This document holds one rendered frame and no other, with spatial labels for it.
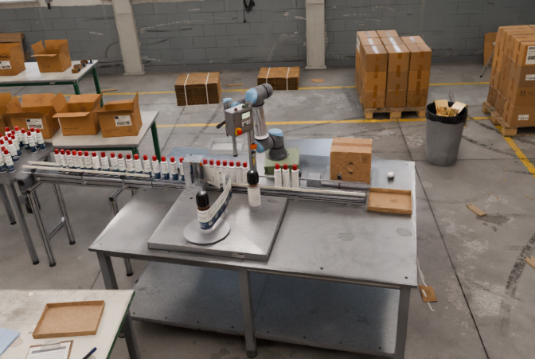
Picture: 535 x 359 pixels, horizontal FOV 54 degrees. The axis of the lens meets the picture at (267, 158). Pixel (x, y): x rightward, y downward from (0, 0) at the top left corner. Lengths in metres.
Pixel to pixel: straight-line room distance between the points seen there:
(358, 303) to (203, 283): 1.17
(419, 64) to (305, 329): 4.29
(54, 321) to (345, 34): 7.06
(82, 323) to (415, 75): 5.24
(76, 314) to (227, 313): 1.12
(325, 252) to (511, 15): 6.97
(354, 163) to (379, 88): 3.24
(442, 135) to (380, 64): 1.50
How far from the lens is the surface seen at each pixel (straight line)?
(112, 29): 9.68
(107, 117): 5.27
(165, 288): 4.19
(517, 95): 6.81
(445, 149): 6.05
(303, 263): 3.30
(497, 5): 9.56
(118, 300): 3.30
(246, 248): 3.36
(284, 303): 3.93
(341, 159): 3.95
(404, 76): 7.11
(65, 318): 3.29
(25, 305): 3.50
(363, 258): 3.35
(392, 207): 3.83
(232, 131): 3.81
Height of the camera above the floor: 2.92
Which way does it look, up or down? 28 degrees down
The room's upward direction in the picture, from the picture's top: 3 degrees counter-clockwise
